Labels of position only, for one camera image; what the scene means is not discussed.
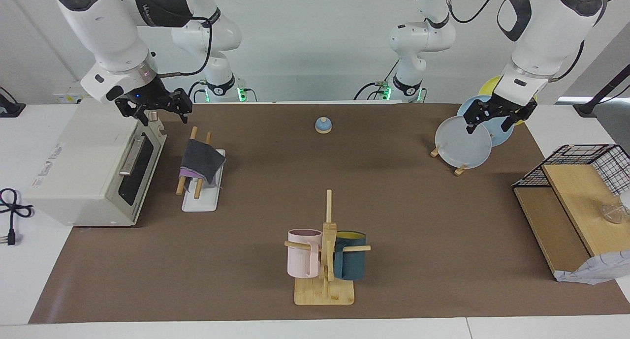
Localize wooden shelf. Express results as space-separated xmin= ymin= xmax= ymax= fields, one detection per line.
xmin=512 ymin=164 xmax=630 ymax=281

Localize clear glass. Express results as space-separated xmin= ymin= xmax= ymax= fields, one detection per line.
xmin=600 ymin=201 xmax=630 ymax=225

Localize wooden plate rack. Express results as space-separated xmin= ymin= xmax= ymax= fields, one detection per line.
xmin=430 ymin=145 xmax=469 ymax=177

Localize purple towel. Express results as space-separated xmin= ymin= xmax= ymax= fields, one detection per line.
xmin=179 ymin=167 xmax=218 ymax=189

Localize light blue plate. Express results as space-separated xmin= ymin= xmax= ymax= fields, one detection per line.
xmin=456 ymin=94 xmax=515 ymax=147

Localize pale grey plate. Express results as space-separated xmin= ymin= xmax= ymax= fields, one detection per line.
xmin=435 ymin=116 xmax=493 ymax=170

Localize dark teal mug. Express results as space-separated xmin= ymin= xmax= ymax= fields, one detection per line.
xmin=333 ymin=230 xmax=367 ymax=281

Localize yellow plate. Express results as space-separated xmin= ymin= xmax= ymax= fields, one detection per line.
xmin=478 ymin=75 xmax=538 ymax=126

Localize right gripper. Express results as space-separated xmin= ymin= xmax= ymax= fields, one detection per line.
xmin=115 ymin=75 xmax=193 ymax=127

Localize black wire basket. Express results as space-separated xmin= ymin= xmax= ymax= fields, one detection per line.
xmin=511 ymin=143 xmax=630 ymax=197

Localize wooden mug tree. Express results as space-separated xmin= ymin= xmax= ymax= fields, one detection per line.
xmin=284 ymin=189 xmax=372 ymax=307

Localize white toaster oven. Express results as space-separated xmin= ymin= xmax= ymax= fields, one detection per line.
xmin=24 ymin=99 xmax=168 ymax=227

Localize dark grey towel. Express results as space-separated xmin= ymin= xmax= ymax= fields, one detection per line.
xmin=180 ymin=138 xmax=226 ymax=185

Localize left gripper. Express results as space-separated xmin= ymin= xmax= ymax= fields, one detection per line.
xmin=465 ymin=93 xmax=538 ymax=135

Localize pink mug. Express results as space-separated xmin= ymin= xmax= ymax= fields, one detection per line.
xmin=287 ymin=228 xmax=323 ymax=279

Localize black cable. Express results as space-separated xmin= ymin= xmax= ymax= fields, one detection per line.
xmin=0 ymin=188 xmax=34 ymax=247
xmin=353 ymin=59 xmax=400 ymax=101
xmin=550 ymin=39 xmax=587 ymax=83
xmin=442 ymin=0 xmax=504 ymax=25
xmin=188 ymin=80 xmax=208 ymax=104
xmin=130 ymin=0 xmax=214 ymax=79

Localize black stand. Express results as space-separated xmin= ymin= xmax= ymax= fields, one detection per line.
xmin=573 ymin=62 xmax=630 ymax=118
xmin=0 ymin=86 xmax=27 ymax=118

